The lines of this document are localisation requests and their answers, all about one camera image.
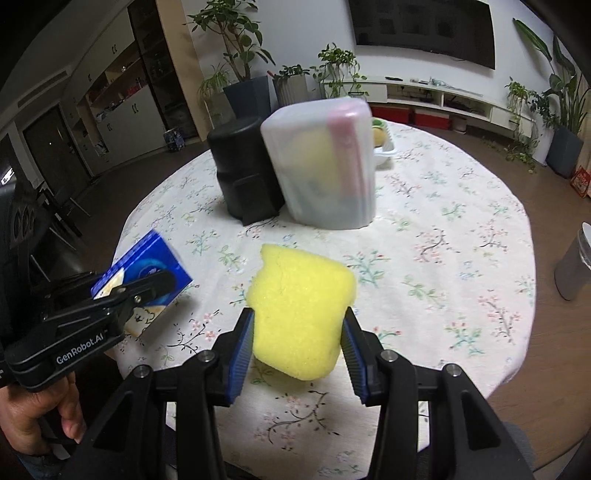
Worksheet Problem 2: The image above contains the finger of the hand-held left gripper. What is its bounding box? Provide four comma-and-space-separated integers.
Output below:
92, 269, 178, 309

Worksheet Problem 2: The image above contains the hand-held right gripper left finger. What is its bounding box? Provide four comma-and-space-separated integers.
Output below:
60, 307, 257, 480

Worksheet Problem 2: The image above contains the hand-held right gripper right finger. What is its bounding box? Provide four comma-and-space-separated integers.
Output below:
341, 305, 532, 480

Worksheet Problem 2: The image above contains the blue tissue pack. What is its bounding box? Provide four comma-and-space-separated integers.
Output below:
91, 229, 194, 337

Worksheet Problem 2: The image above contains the yellow sponge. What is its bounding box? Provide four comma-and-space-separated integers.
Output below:
245, 244, 357, 381

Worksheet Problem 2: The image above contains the translucent plastic storage box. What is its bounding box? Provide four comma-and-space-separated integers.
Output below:
261, 96, 377, 230

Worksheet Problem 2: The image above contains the white plastic tray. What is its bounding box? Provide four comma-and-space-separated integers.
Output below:
369, 117, 398, 171

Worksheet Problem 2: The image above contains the person's left hand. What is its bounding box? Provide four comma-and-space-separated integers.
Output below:
0, 369, 86, 457

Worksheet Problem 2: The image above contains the black cylindrical container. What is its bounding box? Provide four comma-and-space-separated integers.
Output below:
206, 115, 286, 226

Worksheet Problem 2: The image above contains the white cupboard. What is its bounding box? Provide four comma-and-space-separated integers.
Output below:
65, 37, 167, 171

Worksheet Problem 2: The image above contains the dark door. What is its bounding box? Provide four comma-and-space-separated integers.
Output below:
21, 104, 93, 181

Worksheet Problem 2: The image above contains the thin leafy plant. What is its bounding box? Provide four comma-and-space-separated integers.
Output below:
198, 65, 232, 127

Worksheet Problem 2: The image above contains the tall plant in dark pot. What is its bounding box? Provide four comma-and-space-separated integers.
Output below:
187, 0, 275, 127

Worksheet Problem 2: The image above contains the dark display cabinet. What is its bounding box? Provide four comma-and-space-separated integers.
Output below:
127, 0, 204, 141

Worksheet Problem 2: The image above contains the grey trash can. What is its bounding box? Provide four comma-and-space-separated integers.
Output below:
554, 222, 591, 302

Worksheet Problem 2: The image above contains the plant in ribbed beige pot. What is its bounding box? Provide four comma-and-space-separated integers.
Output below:
272, 65, 311, 109

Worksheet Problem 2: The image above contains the red storage box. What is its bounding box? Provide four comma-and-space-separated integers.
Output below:
413, 108, 451, 130
372, 105, 411, 124

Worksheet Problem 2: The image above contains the white television cabinet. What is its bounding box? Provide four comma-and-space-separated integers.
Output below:
323, 76, 539, 134

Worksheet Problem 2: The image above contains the red carton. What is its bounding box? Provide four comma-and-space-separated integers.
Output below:
570, 166, 591, 199

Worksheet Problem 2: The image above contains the trailing green plant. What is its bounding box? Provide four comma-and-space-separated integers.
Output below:
311, 44, 370, 100

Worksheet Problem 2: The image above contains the broad-leaf plant in dark pot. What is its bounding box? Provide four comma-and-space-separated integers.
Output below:
512, 18, 591, 178

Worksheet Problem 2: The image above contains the small leafy plant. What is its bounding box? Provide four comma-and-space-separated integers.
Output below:
503, 76, 555, 162

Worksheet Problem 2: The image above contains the metal frame chair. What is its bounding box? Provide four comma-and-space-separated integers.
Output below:
28, 182, 90, 250

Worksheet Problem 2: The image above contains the wall television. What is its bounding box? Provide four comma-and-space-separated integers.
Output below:
346, 0, 497, 70

